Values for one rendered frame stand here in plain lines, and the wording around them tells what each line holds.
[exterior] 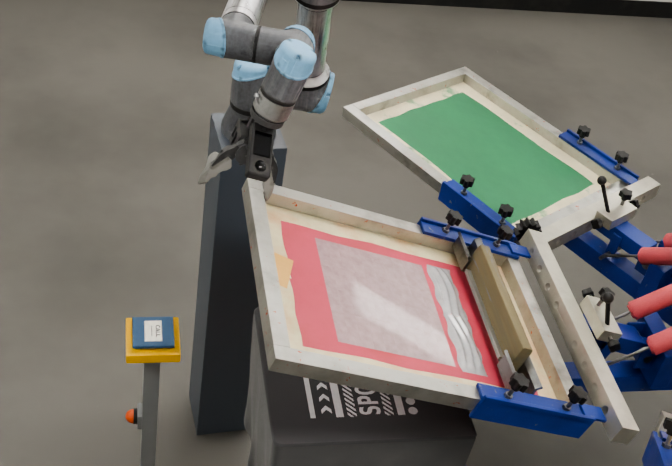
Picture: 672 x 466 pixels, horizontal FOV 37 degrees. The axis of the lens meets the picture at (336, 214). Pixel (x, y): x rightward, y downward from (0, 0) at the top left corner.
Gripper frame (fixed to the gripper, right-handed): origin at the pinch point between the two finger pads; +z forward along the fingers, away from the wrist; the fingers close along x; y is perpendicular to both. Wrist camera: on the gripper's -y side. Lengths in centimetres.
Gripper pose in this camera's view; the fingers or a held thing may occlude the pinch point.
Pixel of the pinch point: (232, 195)
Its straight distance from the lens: 206.9
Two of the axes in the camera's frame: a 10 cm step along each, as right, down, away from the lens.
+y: -1.6, -6.4, 7.5
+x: -8.9, -2.3, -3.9
